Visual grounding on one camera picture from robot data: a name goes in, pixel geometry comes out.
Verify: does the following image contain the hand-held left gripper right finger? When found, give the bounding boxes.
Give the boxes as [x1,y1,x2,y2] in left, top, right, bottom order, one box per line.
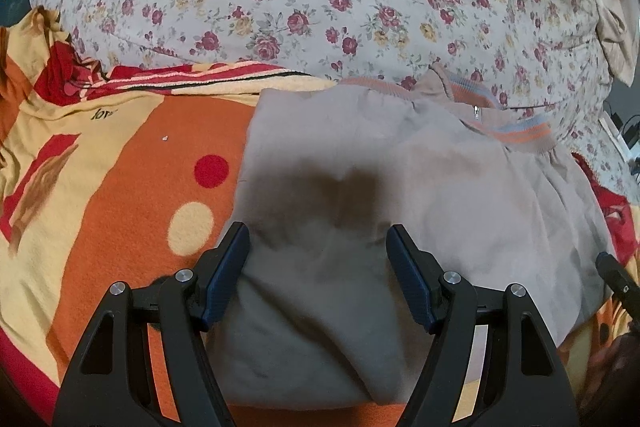
[387,223,581,427]

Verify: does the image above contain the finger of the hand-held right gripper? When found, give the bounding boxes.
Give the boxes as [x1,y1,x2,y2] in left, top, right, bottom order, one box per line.
[596,252,640,323]

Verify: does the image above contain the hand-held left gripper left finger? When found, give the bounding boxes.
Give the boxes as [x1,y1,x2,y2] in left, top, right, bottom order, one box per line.
[52,222,251,427]

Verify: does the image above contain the beige zip jacket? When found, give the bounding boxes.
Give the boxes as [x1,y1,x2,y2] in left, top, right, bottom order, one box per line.
[207,62,618,408]

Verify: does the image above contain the orange yellow printed blanket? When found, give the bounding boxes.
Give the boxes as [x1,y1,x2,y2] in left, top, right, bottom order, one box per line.
[0,7,640,427]

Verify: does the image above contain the black charger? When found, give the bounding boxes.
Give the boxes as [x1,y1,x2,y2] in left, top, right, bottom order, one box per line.
[607,109,640,142]

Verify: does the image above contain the black cable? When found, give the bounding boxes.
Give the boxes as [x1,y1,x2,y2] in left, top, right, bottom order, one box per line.
[500,102,558,112]

